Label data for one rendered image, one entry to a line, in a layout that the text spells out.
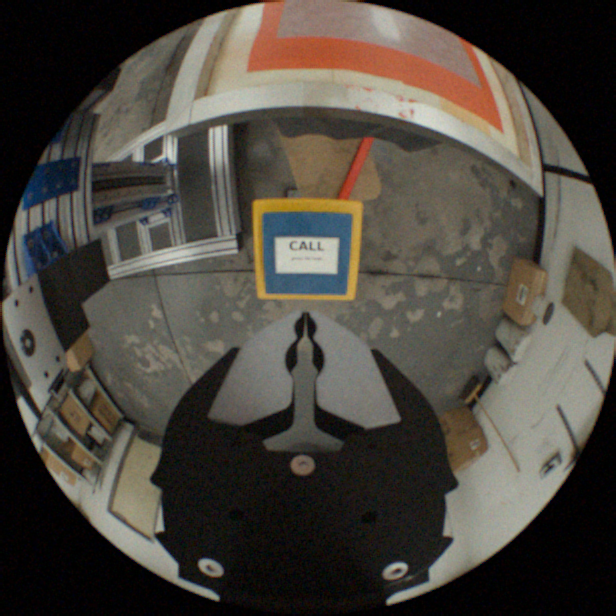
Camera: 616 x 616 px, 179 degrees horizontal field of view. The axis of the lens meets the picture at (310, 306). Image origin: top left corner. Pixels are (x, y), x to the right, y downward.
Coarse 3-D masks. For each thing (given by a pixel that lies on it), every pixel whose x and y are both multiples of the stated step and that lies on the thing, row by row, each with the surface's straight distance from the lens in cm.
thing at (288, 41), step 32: (288, 0) 54; (320, 0) 54; (288, 32) 40; (320, 32) 40; (352, 32) 41; (384, 32) 44; (256, 64) 34; (288, 64) 33; (320, 64) 33; (352, 64) 34; (384, 64) 36
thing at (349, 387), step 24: (312, 312) 12; (312, 336) 12; (336, 336) 10; (312, 360) 11; (336, 360) 9; (360, 360) 9; (336, 384) 8; (360, 384) 8; (384, 384) 8; (336, 408) 7; (360, 408) 7; (384, 408) 8; (336, 432) 8; (360, 432) 7
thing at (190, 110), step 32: (224, 32) 44; (192, 64) 35; (192, 96) 30; (224, 96) 28; (256, 96) 26; (288, 96) 25; (320, 96) 25; (352, 96) 26; (384, 96) 27; (512, 96) 55; (192, 128) 30; (416, 128) 29; (448, 128) 30; (480, 160) 37; (512, 160) 39
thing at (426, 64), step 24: (408, 24) 52; (432, 24) 59; (408, 48) 42; (432, 48) 47; (456, 48) 54; (408, 72) 37; (432, 72) 40; (456, 72) 45; (480, 72) 53; (456, 96) 40; (480, 96) 46
